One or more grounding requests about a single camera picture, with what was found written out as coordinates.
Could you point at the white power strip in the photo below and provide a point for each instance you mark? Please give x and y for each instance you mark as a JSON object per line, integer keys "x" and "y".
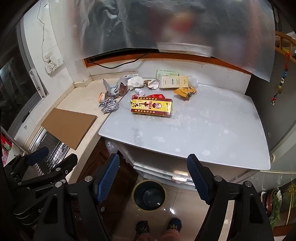
{"x": 52, "y": 63}

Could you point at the silver foil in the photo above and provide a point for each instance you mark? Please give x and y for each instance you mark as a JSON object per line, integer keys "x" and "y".
{"x": 108, "y": 105}

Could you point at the round dark trash bin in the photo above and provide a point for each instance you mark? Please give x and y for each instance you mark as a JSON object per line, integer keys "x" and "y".
{"x": 149, "y": 195}

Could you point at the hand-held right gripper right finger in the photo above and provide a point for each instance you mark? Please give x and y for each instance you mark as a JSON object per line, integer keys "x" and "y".
{"x": 199, "y": 182}

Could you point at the yellow snack wrapper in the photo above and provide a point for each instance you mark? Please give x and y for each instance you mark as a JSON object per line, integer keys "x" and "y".
{"x": 182, "y": 92}

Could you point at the torn silver packet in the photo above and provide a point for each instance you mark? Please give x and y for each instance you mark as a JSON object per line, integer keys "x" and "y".
{"x": 113, "y": 89}

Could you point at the potted green plant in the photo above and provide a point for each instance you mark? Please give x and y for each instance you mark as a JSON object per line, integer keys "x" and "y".
{"x": 272, "y": 204}

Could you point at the wooden shelf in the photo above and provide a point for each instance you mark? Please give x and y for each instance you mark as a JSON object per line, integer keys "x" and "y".
{"x": 285, "y": 44}

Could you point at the clear plastic wrapper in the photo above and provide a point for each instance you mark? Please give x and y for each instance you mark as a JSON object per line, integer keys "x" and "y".
{"x": 193, "y": 81}

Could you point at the brown cardboard sheet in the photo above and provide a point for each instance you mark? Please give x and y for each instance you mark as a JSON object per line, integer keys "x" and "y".
{"x": 69, "y": 126}

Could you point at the white tissue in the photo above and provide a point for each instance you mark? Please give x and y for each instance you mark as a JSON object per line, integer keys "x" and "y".
{"x": 135, "y": 82}

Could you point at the brown wooden window frame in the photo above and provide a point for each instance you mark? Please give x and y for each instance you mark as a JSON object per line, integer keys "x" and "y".
{"x": 161, "y": 56}

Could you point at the orange rubber band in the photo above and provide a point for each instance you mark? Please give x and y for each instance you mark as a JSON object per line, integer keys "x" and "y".
{"x": 101, "y": 96}

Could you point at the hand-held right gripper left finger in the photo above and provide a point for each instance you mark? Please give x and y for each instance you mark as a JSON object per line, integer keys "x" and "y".
{"x": 107, "y": 179}

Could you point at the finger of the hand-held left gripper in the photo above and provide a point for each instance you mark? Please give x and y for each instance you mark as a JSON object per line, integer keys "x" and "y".
{"x": 67, "y": 165}
{"x": 38, "y": 156}

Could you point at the white paper cup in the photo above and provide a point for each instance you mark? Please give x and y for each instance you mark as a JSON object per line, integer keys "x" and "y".
{"x": 152, "y": 83}

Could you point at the white ribbed cabinet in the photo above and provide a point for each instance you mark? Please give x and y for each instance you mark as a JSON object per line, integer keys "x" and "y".
{"x": 152, "y": 162}

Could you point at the red and pink packet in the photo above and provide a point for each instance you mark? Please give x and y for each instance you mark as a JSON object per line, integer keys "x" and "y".
{"x": 5, "y": 143}

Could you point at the red and gold box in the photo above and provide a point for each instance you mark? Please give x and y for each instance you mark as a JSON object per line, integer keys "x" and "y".
{"x": 151, "y": 107}

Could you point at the white and blue carton box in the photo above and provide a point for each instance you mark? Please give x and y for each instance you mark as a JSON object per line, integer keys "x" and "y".
{"x": 130, "y": 75}

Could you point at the small white bottle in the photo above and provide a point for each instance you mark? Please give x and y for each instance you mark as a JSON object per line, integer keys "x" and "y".
{"x": 140, "y": 92}

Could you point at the metal faucet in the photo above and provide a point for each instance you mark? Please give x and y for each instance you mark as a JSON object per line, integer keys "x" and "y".
{"x": 16, "y": 142}

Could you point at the clear hanging plastic bag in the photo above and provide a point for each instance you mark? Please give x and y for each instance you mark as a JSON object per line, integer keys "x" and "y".
{"x": 111, "y": 146}

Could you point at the stainless steel sink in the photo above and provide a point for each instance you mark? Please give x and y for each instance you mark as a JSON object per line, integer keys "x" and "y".
{"x": 53, "y": 150}

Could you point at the hanging bead ornament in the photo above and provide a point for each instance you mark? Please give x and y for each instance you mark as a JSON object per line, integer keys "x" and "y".
{"x": 281, "y": 81}

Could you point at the white and yellow box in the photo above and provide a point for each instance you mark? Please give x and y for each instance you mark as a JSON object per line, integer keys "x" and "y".
{"x": 174, "y": 81}

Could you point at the green and white box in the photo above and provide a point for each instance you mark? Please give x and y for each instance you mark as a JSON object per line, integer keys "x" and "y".
{"x": 165, "y": 72}

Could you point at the red plastic wrapper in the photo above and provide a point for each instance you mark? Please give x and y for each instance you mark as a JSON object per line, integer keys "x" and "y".
{"x": 158, "y": 95}

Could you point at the dark glass window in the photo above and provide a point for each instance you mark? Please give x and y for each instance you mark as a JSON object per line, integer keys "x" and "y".
{"x": 13, "y": 81}

